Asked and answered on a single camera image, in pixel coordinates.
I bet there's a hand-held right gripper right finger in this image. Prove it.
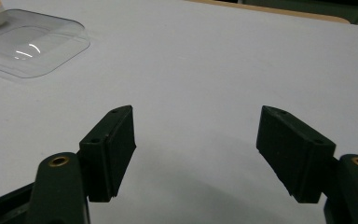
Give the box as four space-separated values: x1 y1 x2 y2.
255 105 337 204

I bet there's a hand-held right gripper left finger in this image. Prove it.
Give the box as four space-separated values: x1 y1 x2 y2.
77 105 137 203

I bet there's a clear plastic lid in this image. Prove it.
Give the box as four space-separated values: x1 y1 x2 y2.
0 8 91 79

